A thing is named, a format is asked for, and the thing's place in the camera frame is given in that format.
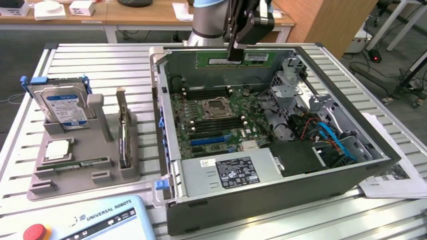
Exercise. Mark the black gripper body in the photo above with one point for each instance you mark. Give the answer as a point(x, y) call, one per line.
point(243, 5)

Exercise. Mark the green RAM stick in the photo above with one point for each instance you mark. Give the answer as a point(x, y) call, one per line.
point(203, 60)
point(88, 163)

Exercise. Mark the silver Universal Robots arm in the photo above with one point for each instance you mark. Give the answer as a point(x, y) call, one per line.
point(207, 22)

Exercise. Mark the small white papers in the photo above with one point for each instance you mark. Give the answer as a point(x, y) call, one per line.
point(279, 15)

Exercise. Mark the white papers pile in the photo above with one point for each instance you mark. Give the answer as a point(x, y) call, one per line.
point(182, 12)

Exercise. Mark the grey metal drive cage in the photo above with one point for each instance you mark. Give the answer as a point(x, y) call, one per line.
point(283, 92)

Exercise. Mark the silver CPU socket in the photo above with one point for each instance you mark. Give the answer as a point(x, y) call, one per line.
point(216, 107)

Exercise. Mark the wooden cabinet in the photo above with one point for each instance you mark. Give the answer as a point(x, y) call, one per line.
point(316, 25)

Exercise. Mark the black round object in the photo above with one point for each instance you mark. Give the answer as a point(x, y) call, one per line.
point(135, 2)

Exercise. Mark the black long expansion slot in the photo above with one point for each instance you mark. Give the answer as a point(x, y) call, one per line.
point(204, 136)

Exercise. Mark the blue card retention clip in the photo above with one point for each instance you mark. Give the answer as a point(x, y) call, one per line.
point(160, 122)

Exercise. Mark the blue expansion slot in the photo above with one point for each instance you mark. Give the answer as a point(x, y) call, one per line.
point(207, 141)

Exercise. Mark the small silver heatsink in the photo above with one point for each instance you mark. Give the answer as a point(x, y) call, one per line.
point(251, 145)

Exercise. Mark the green motherboard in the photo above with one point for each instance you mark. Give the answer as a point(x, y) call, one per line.
point(234, 146)

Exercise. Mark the white floor device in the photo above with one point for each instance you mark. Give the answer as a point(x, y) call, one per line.
point(358, 41)

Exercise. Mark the black short expansion slot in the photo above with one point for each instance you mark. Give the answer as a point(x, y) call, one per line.
point(198, 150)

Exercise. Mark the black adapter red light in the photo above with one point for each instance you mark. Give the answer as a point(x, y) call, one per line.
point(375, 56)

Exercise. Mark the graphics card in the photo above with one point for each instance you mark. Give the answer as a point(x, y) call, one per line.
point(124, 130)

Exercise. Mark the black plastic fan shroud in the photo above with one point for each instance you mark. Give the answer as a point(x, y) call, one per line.
point(296, 157)

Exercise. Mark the white labelled cardboard box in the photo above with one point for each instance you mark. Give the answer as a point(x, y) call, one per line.
point(82, 8)
point(13, 11)

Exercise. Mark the grey power supply unit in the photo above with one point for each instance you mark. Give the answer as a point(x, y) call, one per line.
point(200, 180)

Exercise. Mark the grey metal disk bay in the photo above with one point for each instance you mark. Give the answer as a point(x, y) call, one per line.
point(354, 147)

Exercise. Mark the black wheeled stand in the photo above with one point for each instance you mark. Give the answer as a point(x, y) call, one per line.
point(410, 80)

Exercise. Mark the hard disk blue label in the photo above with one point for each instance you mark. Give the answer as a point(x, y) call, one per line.
point(63, 105)

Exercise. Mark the blue case release tab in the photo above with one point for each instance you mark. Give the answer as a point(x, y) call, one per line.
point(160, 185)

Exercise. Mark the white round-topped box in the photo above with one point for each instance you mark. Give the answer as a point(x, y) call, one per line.
point(49, 10)

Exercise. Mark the grey parts rack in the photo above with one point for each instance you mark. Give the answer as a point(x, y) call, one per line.
point(83, 150)

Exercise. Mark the blue disk caddy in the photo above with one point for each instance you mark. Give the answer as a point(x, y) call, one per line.
point(36, 80)

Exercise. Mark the black open PC case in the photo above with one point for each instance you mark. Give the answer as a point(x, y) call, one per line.
point(267, 212)

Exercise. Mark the silver CPU chip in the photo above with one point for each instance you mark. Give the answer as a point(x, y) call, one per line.
point(58, 149)

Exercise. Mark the printed paper sheet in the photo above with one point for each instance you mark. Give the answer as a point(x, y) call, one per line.
point(394, 172)

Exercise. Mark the small black device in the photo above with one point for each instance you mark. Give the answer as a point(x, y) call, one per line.
point(9, 3)

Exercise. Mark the white paper stack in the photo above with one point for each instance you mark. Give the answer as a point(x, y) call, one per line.
point(400, 196)

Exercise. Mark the light blue teach pendant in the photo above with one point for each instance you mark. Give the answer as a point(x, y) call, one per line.
point(110, 220)

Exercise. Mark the red emergency stop button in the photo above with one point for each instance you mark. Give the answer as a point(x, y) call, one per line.
point(36, 232)

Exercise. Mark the wooden desk white frame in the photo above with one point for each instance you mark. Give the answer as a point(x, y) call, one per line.
point(49, 22)
point(160, 15)

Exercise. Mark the white table frame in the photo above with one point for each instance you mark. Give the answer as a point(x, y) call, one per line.
point(394, 25)

